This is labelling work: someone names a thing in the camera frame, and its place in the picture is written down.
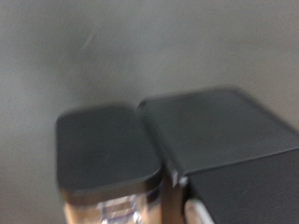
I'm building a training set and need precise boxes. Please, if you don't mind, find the black Keurig coffee machine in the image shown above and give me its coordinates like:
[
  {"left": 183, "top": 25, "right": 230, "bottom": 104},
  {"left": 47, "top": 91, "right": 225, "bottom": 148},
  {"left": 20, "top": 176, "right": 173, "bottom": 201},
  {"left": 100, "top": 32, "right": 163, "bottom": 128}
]
[{"left": 55, "top": 87, "right": 299, "bottom": 224}]

